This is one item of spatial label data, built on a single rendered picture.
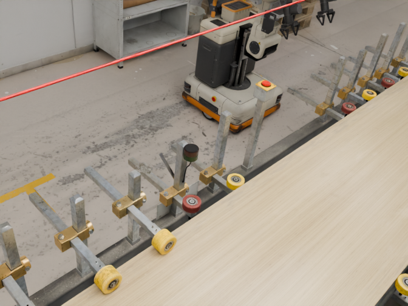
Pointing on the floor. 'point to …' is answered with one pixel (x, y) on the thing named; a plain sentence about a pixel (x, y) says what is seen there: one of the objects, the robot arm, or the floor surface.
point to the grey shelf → (138, 25)
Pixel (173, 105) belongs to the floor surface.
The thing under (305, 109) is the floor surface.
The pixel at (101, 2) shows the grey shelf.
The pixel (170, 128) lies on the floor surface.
